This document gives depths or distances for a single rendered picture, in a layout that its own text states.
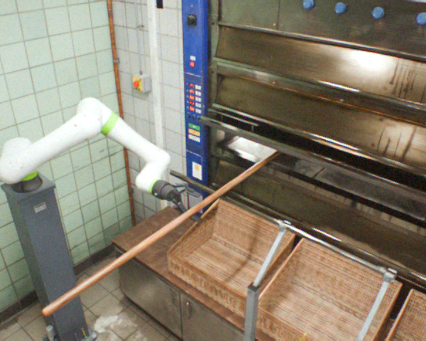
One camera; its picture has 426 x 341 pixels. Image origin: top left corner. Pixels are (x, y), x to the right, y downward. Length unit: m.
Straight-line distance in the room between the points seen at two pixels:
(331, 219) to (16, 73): 1.91
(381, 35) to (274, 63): 0.51
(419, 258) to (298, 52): 1.10
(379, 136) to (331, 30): 0.50
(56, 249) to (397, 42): 1.94
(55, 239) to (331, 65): 1.65
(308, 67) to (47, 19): 1.51
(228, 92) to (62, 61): 1.06
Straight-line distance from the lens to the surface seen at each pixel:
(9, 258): 2.99
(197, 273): 2.25
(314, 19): 1.91
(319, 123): 1.98
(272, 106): 2.09
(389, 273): 1.72
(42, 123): 2.71
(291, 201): 2.26
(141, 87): 2.65
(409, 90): 1.78
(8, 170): 1.93
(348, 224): 2.16
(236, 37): 2.16
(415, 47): 1.77
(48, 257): 2.38
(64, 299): 1.54
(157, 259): 2.53
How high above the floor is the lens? 2.29
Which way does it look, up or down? 30 degrees down
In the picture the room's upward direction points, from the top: straight up
